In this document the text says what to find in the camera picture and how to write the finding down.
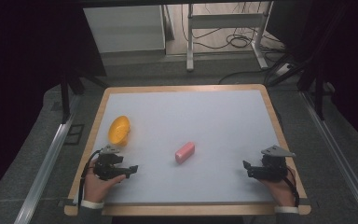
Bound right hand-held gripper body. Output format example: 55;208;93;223
255;145;296;183

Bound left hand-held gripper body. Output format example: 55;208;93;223
93;145;125;182

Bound yellow bowl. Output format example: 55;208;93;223
107;115;131;147

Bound pink soap bar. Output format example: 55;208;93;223
174;141;197;165

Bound person's left hand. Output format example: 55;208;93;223
83;167;128;203

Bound person's right hand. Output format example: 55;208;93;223
260;173;298;208

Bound white table mat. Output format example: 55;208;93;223
88;89;282;204

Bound black metal stand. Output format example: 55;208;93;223
267;50;332;121
58;69;109;125

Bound white power strip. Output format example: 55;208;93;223
274;63;294;77

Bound black curtain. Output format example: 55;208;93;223
0;0;106;209
265;0;358;153

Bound white cabinet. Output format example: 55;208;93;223
82;4;167;54

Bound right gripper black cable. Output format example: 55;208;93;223
280;165;301;208

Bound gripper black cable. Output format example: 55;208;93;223
280;165;301;208
77;149;103;209

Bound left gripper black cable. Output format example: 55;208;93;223
77;149;103;209

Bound black floor bracket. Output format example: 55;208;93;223
63;123;86;147

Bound aluminium rail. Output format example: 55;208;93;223
13;92;82;224
299;90;358;224

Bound black floor cables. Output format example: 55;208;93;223
180;1;288;86

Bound white metal desk frame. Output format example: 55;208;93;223
186;0;275;73

